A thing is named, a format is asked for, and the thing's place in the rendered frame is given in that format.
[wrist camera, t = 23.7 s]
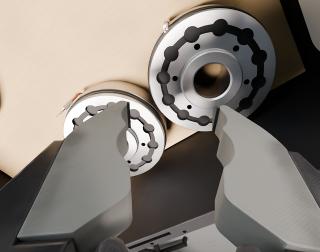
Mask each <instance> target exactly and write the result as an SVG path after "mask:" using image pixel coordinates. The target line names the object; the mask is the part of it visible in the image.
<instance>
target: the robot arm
mask: <svg viewBox="0 0 320 252"><path fill-rule="evenodd" d="M129 128H131V113H130V102H129V101H125V100H120V101H118V102H116V103H115V104H113V105H111V106H109V107H108V108H106V109H104V110H102V111H101V112H99V113H97V114H95V115H94V116H92V117H90V118H89V119H87V120H86V121H84V122H83V123H81V124H80V125H79V126H78V127H76V128H75V129H74V130H73V131H72V132H71V133H70V134H69V135H67V136H66V137H65V138H64V139H63V140H54V141H53V142H52V143H51V144H50V145H49V146H47V147H46V148H45V149H44V150H43V151H42V152H41V153H40V154H39V155H37V156H36V157H35V158H34V159H33V160H32V161H31V162H30V163H29V164H27V165H26V166H25V167H24V168H23V169H22V170H21V171H20V172H19V173H18V174H16V175H15V176H14V177H13V178H12V179H11V180H10V181H9V182H8V183H6V184H5V185H4V186H3V187H2V188H1V189H0V252H128V250H127V248H126V245H125V243H124V241H123V240H122V239H121V238H118V237H117V236H119V235H120V234H121V233H122V232H124V231H125V230H126V229H127V228H128V227H129V226H130V225H131V223H132V220H133V211H132V191H131V175H130V165H129V163H128V162H127V161H126V160H125V159H124V157H125V155H126V154H127V152H128V146H127V130H128V129H129ZM212 132H215V134H216V136H217V137H218V139H219V146H218V150H217V154H216V156H217V158H218V159H219V161H220V162H221V164H222V165H223V168H224V169H223V172H222V176H221V179H220V183H219V186H218V190H217V194H216V197H215V226H216V228H217V230H218V231H219V232H220V233H221V234H222V235H223V236H224V237H225V238H227V239H228V240H229V241H230V242H231V243H232V244H233V245H235V246H236V247H237V249H236V251H235V252H320V172H319V171H318V170H317V169H316V168H315V167H313V166H312V165H311V164H310V163H309V162H308V161H307V160H306V159H305V158H304V157H303V156H301V155H300V154H299V153H298V152H293V151H288V150H287V149H286V148H285V147H284V146H283V145H282V144H281V143H280V142H279V141H278V140H277V139H276V138H274V137H273V136H272V135H271V134H270V133H268V132H267V131H266V130H264V129H263V128H262V127H260V126H259V125H257V124H255V123H254V122H252V121H251V120H249V119H247V118H246V117H244V116H243V115H241V114H240V113H238V112H236V111H235V110H233V109H232V108H230V107H228V106H226V105H220V106H219V105H217V106H215V107H214V108H213V113H212Z"/></svg>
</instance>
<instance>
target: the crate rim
mask: <svg viewBox="0 0 320 252"><path fill-rule="evenodd" d="M311 165H312V166H313V167H315V168H316V169H317V170H318V171H319V172H320V161H318V162H315V163H313V164H311ZM212 224H215V203H213V204H210V205H208V206H205V207H203V208H200V209H198V210H195V211H193V212H190V213H188V214H185V215H183V216H180V217H178V218H175V219H173V220H170V221H168V222H165V223H163V224H160V225H158V226H155V227H153V228H150V229H148V230H145V231H143V232H140V233H138V234H135V235H133V236H131V237H128V238H126V239H123V242H124V244H125V246H126V248H127V250H128V252H138V251H140V250H143V249H146V248H149V247H151V246H154V245H157V244H160V243H163V242H165V241H168V240H171V239H174V238H176V237H179V236H182V235H185V234H187V233H190V232H193V231H196V230H199V229H201V228H204V227H207V226H210V225H212Z"/></svg>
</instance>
